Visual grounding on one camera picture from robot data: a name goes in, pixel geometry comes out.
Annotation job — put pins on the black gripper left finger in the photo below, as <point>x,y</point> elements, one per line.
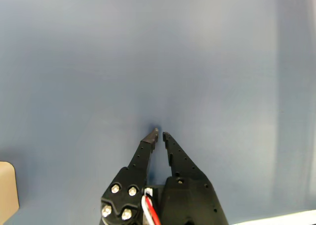
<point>130,180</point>

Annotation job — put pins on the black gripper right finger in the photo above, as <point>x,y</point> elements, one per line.
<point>190,197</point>

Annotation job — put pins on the square metal container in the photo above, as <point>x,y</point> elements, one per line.
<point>7,190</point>

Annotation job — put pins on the blue table mat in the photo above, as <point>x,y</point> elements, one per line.
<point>172,61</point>

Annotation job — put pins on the silver table frame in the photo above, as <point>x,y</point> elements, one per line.
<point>291,218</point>

